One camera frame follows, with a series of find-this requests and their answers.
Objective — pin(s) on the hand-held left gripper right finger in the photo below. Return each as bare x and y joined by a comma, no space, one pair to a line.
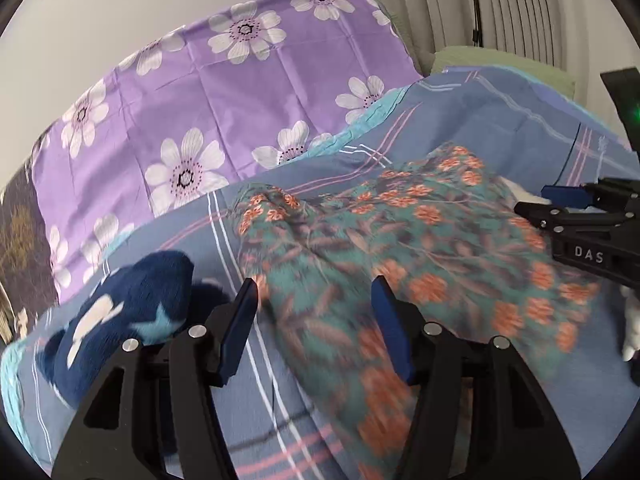
390,332

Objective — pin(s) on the blue plaid bed cover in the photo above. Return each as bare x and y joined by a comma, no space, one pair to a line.
500,115

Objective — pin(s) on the teal floral shirt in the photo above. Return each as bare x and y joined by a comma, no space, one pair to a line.
400,240

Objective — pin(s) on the white pleated curtain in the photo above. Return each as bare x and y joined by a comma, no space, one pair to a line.
525,10

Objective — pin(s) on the folded beige garment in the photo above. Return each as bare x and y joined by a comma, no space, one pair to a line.
522,192

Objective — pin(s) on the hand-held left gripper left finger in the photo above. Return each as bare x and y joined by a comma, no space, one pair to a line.
240,332

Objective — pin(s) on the navy star fleece blanket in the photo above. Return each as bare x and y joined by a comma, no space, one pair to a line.
125,305

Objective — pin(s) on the purple floral pillow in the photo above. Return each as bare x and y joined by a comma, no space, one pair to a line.
225,90

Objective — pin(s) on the person's right hand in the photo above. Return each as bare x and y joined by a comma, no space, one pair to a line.
632,325

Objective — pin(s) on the black pole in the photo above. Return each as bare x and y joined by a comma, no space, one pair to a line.
475,10

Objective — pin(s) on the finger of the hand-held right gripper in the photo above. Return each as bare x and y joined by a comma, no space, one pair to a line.
542,214
565,195

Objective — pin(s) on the dark pillow with gold tree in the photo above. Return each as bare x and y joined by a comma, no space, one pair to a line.
25,240

